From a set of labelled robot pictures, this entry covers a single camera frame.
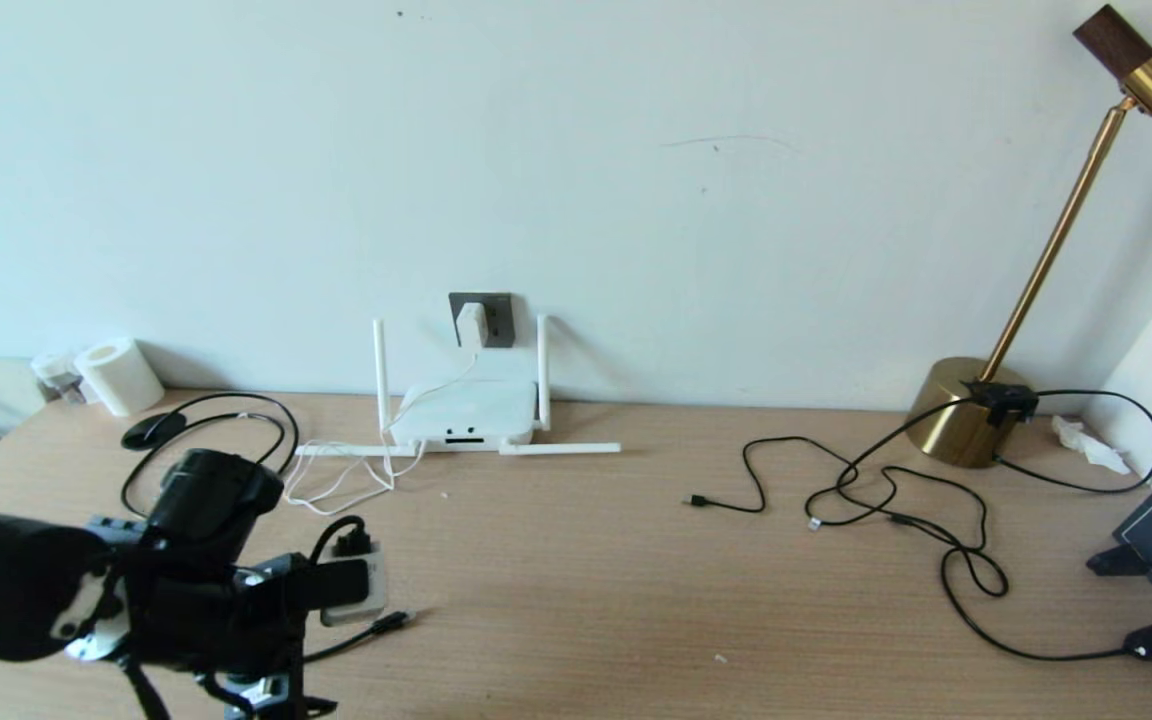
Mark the white toilet paper roll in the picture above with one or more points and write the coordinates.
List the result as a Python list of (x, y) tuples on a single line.
[(121, 380)]

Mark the crumpled white tissue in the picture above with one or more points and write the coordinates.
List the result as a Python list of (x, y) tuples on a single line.
[(1086, 445)]

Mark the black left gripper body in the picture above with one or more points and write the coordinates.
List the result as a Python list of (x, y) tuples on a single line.
[(226, 620)]

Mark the brass desk lamp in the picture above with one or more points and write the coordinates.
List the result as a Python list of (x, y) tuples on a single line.
[(966, 420)]

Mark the white power adapter block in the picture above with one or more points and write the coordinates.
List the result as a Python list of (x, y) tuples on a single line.
[(471, 325)]

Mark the white wifi router with antennas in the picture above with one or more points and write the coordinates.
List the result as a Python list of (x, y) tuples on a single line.
[(461, 410)]

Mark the small clear plastic jar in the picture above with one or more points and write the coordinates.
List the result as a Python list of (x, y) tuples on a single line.
[(56, 372)]

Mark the black plastic clip stand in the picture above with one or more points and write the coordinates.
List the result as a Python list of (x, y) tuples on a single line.
[(1116, 562)]

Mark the grey wall power socket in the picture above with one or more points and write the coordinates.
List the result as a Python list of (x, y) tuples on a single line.
[(501, 320)]

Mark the black round desk grommet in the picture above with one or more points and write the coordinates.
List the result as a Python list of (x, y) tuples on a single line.
[(149, 431)]

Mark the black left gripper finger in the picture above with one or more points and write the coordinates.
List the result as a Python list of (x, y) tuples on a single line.
[(311, 707)]

